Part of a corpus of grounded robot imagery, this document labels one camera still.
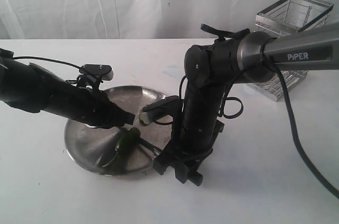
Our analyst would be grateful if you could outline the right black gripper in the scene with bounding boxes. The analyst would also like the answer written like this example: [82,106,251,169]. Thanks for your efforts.
[153,80,226,187]

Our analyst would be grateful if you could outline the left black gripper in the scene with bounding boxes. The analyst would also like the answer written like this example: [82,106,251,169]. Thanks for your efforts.
[42,75,134,129]

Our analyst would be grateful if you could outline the black handled kitchen knife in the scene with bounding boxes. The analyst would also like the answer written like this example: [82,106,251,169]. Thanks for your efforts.
[138,138,162,156]

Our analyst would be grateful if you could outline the green jalapeno pepper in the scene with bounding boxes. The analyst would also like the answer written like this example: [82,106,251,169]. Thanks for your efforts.
[101,127,141,167]

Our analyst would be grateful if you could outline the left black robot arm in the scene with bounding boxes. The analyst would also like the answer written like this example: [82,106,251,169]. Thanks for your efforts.
[1,49,135,129]

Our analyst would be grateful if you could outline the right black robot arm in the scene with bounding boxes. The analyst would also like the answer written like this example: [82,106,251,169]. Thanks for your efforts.
[153,24,338,185]

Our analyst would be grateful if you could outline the round steel plate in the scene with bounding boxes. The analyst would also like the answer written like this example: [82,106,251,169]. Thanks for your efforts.
[65,85,172,176]

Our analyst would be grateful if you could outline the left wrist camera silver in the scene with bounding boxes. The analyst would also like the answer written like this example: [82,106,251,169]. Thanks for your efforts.
[79,64,113,81]

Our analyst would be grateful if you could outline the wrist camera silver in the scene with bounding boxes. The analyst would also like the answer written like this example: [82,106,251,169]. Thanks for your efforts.
[79,64,113,81]
[139,96,181,125]

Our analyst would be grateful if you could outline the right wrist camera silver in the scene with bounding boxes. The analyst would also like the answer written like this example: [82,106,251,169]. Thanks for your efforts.
[139,96,181,125]

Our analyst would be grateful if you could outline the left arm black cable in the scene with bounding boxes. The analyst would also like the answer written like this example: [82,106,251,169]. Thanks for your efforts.
[10,56,83,70]

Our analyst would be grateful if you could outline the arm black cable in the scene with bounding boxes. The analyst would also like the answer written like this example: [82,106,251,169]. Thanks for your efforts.
[156,24,339,200]
[10,56,83,70]

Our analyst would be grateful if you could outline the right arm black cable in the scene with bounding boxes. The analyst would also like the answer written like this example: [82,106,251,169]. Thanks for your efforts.
[156,24,339,200]

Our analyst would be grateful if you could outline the wire metal utensil holder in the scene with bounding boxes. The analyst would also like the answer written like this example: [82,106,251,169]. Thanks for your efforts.
[245,0,333,102]

